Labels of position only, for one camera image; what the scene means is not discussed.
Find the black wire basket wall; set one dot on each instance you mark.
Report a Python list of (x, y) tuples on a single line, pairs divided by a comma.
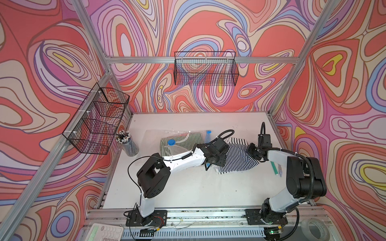
[(205, 68), (92, 129)]

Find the cup of pens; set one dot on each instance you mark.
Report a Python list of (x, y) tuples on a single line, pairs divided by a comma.
[(124, 138)]

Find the black white striped tank top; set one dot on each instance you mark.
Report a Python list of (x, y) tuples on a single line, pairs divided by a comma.
[(237, 141)]

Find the white keypad device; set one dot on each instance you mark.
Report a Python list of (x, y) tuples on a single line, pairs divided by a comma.
[(101, 232)]

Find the black wire basket left wall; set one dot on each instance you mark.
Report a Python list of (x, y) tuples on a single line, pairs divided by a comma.
[(92, 129)]

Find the black wire basket back wall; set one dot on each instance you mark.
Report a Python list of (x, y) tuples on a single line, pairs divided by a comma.
[(205, 68)]

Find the green marker pen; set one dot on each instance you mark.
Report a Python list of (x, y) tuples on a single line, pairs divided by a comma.
[(274, 168)]

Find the clear vacuum bag blue zipper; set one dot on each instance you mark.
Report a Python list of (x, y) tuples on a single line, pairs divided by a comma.
[(176, 163)]

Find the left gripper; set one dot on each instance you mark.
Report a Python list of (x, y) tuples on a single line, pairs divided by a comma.
[(223, 159)]

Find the green white striped shirt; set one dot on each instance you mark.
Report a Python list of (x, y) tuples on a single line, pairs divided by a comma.
[(180, 143)]

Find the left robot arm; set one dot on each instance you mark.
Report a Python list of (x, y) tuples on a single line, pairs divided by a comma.
[(153, 176)]

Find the clear tape roll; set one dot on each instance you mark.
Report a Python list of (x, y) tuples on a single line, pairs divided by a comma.
[(315, 230)]

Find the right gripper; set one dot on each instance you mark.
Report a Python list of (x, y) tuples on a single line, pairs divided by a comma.
[(249, 150)]

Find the blue white striped shirt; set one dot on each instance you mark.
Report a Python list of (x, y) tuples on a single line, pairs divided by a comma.
[(237, 160)]

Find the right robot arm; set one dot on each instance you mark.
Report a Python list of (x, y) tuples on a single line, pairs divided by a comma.
[(304, 180)]

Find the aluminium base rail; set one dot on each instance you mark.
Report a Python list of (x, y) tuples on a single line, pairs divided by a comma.
[(198, 224)]

